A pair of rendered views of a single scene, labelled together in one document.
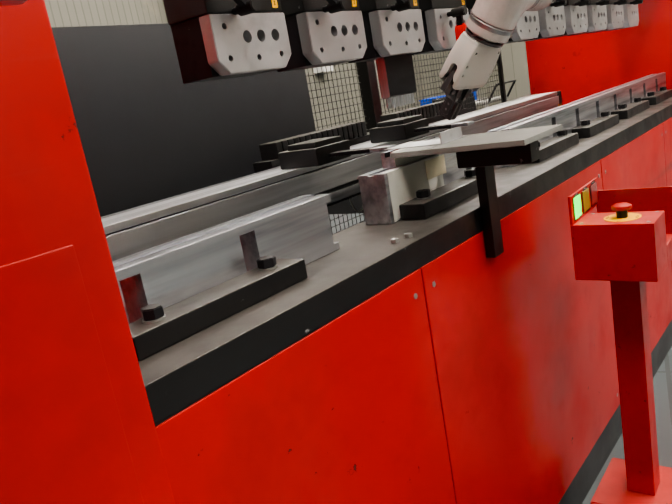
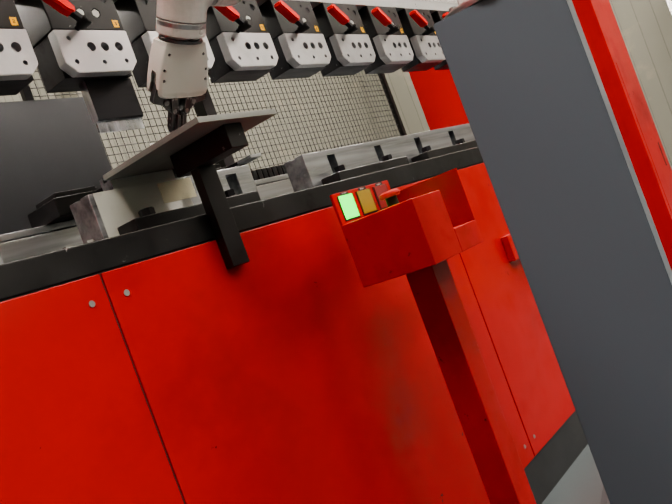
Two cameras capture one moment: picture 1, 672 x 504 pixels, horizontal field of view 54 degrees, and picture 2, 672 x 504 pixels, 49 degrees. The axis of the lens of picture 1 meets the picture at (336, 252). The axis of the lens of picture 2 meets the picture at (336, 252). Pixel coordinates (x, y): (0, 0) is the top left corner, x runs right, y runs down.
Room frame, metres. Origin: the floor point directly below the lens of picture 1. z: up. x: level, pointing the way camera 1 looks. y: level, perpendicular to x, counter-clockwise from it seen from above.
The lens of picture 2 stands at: (-0.02, -0.44, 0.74)
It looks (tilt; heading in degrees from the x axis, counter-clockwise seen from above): 0 degrees down; 359
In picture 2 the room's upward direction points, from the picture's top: 20 degrees counter-clockwise
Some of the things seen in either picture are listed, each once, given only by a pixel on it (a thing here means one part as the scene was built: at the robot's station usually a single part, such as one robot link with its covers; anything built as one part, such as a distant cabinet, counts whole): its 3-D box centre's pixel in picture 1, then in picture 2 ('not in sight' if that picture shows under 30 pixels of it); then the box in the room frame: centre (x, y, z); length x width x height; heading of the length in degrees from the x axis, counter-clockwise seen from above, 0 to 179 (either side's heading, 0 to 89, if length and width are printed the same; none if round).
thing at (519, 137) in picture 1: (475, 141); (188, 145); (1.24, -0.29, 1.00); 0.26 x 0.18 x 0.01; 50
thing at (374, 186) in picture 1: (426, 178); (176, 206); (1.38, -0.21, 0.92); 0.39 x 0.06 x 0.10; 140
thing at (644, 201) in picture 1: (623, 226); (408, 219); (1.37, -0.61, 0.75); 0.20 x 0.16 x 0.18; 142
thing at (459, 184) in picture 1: (450, 194); (195, 215); (1.33, -0.25, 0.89); 0.30 x 0.05 x 0.03; 140
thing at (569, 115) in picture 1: (601, 107); (466, 140); (2.30, -0.99, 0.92); 1.68 x 0.06 x 0.10; 140
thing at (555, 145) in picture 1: (550, 147); (368, 172); (1.76, -0.61, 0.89); 0.30 x 0.05 x 0.03; 140
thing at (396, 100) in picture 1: (397, 81); (113, 106); (1.33, -0.18, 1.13); 0.10 x 0.02 x 0.10; 140
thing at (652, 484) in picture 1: (635, 380); (475, 399); (1.37, -0.61, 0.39); 0.06 x 0.06 x 0.54; 52
